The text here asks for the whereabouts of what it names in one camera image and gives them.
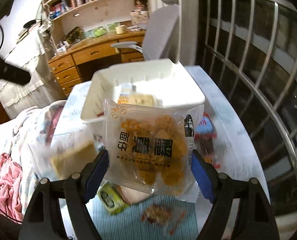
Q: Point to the clear fried noodle snack packet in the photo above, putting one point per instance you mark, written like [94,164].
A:
[150,149]

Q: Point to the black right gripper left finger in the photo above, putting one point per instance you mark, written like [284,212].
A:
[43,219]

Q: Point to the pink cloth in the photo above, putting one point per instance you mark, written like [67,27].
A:
[10,180]

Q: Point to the grey office chair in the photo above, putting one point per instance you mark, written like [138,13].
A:
[161,37]

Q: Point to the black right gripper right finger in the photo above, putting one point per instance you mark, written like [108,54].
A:
[254,220]

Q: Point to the large rice cracker bag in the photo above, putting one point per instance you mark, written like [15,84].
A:
[69,154]

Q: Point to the metal window grille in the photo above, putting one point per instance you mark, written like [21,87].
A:
[249,49]

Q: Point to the blue Russian biscuit pack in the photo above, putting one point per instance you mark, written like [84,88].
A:
[205,134]

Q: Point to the wooden bookshelf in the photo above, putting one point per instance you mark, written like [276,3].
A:
[66,15]

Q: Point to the wooden desk with drawers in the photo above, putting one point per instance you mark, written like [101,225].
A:
[80,62]

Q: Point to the brown nut bar packet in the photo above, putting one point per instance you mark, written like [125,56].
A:
[164,217]

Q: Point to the green pineapple cake packet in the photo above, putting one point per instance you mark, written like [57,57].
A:
[111,199]

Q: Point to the white plastic storage bin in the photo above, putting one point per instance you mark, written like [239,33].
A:
[169,83]

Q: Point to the white floral bedsheet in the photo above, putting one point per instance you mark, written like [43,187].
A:
[31,126]

